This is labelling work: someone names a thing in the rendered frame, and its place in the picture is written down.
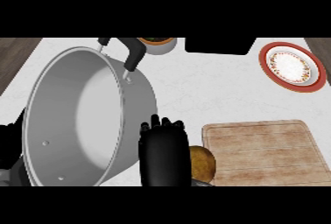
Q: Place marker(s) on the pale wooden cutting board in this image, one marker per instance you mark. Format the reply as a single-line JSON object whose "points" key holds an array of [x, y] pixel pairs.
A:
{"points": [[263, 154]]}

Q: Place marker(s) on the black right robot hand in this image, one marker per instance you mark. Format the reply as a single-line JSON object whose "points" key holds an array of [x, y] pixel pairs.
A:
{"points": [[163, 157]]}

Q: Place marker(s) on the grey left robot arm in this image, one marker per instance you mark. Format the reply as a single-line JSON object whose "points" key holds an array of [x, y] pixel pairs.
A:
{"points": [[17, 177]]}

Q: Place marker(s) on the red-rimmed white patterned plate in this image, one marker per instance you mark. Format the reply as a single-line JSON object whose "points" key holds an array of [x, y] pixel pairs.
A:
{"points": [[293, 67]]}

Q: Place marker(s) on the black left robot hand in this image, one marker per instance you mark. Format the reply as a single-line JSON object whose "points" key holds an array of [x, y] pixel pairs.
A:
{"points": [[8, 140]]}

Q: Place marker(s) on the black appliance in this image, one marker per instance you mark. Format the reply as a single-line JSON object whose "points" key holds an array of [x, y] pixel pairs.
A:
{"points": [[218, 45]]}

